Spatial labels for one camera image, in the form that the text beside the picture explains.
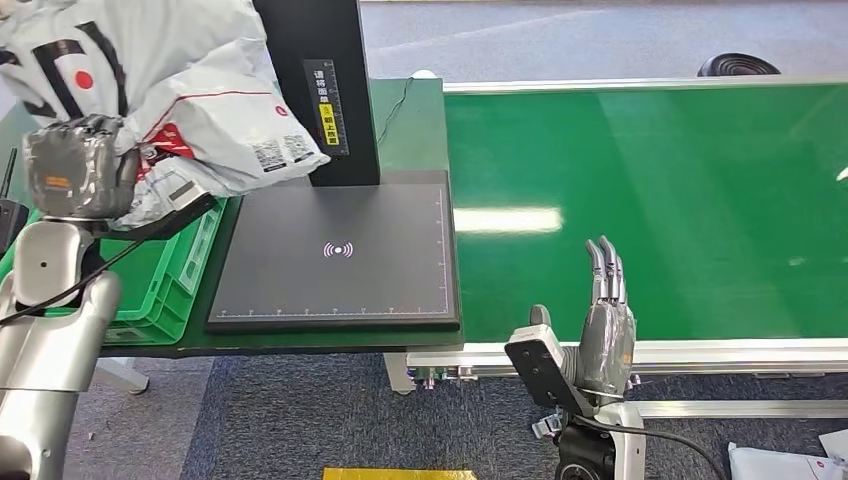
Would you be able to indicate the yellow label sticker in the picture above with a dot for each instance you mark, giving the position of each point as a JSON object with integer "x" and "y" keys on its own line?
{"x": 329, "y": 126}

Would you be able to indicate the aluminium conveyor frame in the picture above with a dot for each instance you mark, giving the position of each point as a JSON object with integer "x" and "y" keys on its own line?
{"x": 729, "y": 354}

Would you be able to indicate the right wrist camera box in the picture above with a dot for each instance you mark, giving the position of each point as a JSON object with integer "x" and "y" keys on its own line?
{"x": 536, "y": 371}

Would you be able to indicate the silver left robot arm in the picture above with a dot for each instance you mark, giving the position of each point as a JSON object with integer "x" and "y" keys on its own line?
{"x": 46, "y": 371}

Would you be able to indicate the white mailer bag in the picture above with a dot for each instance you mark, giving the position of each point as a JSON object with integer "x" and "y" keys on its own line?
{"x": 782, "y": 464}

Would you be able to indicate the white paper sheet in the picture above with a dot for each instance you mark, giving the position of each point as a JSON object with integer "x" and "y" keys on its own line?
{"x": 836, "y": 444}

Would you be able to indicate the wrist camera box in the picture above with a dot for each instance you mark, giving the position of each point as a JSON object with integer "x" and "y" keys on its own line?
{"x": 179, "y": 215}
{"x": 536, "y": 371}

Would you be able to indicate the white plastic mailer package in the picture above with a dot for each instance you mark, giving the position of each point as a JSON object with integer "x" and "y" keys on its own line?
{"x": 199, "y": 99}

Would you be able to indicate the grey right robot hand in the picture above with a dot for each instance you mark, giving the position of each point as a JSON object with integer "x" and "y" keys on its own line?
{"x": 606, "y": 344}

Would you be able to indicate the white table leg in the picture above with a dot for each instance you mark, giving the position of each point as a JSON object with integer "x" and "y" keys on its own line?
{"x": 126, "y": 378}

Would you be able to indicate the white round knob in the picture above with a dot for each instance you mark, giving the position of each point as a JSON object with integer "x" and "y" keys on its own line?
{"x": 424, "y": 74}

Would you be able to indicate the green plastic crate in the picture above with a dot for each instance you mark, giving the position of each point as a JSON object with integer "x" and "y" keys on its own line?
{"x": 152, "y": 291}

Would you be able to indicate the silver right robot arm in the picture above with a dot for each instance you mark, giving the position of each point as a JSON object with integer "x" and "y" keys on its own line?
{"x": 629, "y": 444}

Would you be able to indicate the green conveyor belt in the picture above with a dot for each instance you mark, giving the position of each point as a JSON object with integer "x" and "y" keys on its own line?
{"x": 662, "y": 166}

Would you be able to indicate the yellow floor tape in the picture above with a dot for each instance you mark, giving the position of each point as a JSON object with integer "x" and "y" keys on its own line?
{"x": 397, "y": 474}

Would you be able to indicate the black ribbed round object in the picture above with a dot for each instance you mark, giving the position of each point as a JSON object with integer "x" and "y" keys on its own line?
{"x": 738, "y": 65}

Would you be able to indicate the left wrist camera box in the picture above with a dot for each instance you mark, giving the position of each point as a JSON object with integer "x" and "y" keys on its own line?
{"x": 179, "y": 215}

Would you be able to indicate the black inbound scanner machine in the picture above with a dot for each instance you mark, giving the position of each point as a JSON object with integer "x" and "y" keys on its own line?
{"x": 331, "y": 278}

